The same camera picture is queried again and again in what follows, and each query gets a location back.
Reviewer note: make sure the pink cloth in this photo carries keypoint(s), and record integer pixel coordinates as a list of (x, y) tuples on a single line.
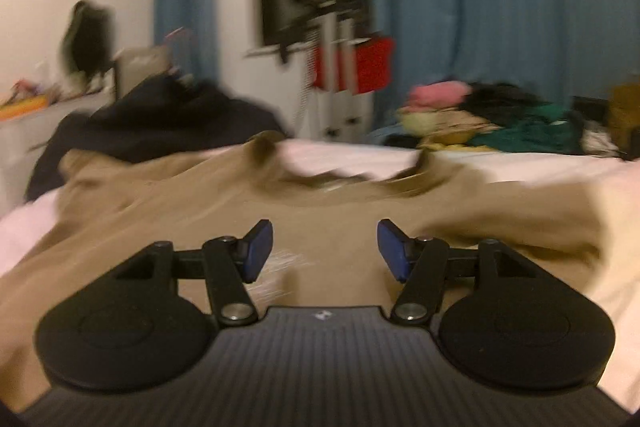
[(440, 94)]

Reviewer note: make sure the tan shirt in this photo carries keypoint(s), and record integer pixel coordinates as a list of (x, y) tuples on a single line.
[(310, 202)]

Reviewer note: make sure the pile of mixed clothes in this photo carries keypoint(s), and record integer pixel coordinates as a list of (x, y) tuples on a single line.
[(500, 122)]

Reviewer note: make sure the white bed sheet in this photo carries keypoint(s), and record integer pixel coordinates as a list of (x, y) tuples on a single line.
[(550, 177)]

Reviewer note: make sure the white desk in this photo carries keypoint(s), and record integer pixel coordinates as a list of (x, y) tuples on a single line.
[(30, 127)]

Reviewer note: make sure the red cloth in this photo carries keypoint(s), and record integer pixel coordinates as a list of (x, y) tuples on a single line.
[(370, 64)]

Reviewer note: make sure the green cloth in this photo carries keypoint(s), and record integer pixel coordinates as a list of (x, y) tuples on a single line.
[(530, 129)]

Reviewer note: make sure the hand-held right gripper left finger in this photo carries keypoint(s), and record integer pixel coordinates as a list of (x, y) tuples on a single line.
[(258, 252)]

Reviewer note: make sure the dark navy cloth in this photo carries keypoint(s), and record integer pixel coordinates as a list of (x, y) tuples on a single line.
[(150, 122)]

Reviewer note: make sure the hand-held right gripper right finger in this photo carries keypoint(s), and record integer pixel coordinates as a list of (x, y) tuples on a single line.
[(391, 249)]

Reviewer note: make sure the black bag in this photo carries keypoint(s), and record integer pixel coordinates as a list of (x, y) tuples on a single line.
[(87, 39)]

